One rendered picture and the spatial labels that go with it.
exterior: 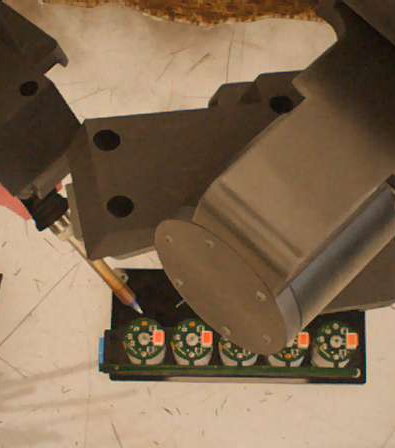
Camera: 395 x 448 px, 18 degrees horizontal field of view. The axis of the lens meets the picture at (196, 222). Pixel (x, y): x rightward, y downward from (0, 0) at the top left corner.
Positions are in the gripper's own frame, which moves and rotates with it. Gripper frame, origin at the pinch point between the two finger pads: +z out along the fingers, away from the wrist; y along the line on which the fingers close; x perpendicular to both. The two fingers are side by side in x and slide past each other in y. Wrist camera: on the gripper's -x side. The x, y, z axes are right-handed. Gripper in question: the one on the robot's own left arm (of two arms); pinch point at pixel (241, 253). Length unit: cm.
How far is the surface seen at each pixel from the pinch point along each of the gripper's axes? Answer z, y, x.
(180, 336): 14.4, 0.9, 0.9
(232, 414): 19.6, 5.3, 5.0
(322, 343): 11.9, 3.0, 8.6
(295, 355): 12.5, 3.4, 7.0
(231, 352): 13.5, 2.4, 3.5
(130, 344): 15.3, 0.7, -1.9
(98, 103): 20.9, -16.8, 0.9
